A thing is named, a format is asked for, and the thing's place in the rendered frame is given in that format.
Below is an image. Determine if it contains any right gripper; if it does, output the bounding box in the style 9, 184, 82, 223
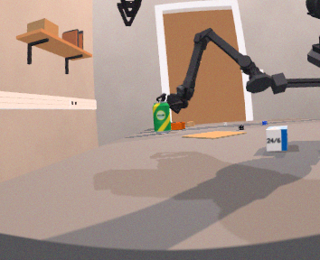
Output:
156, 93, 183, 114

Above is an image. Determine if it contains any orange digital multimeter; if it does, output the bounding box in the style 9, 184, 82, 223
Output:
171, 122, 185, 130

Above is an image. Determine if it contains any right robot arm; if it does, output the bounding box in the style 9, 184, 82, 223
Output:
170, 28, 264, 108

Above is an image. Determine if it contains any orange flat mat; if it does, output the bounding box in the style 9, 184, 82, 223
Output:
183, 131, 247, 139

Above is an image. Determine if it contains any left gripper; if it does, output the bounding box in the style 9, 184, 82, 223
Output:
117, 0, 142, 26

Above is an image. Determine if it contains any green and yellow can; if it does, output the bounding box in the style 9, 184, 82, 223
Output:
153, 101, 171, 134

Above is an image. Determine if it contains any small white and blue box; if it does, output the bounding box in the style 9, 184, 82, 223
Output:
266, 125, 288, 152

